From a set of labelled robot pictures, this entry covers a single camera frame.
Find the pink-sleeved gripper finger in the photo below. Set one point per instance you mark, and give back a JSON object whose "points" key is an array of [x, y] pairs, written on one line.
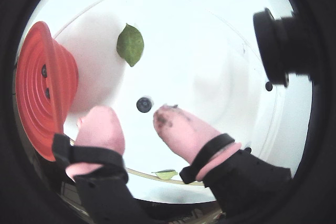
{"points": [[189, 134], [102, 129]]}

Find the dark blueberry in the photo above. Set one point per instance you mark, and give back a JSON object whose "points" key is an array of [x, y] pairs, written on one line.
{"points": [[248, 150], [268, 85], [47, 93], [44, 71], [144, 104]]}

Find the red collapsible silicone cup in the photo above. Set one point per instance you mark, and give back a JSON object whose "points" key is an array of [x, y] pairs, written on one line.
{"points": [[31, 103]]}

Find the light green leaf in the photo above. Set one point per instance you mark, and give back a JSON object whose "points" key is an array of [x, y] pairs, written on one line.
{"points": [[165, 174]]}

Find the dark green leaf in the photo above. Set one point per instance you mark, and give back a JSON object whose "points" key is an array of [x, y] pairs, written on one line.
{"points": [[130, 44]]}

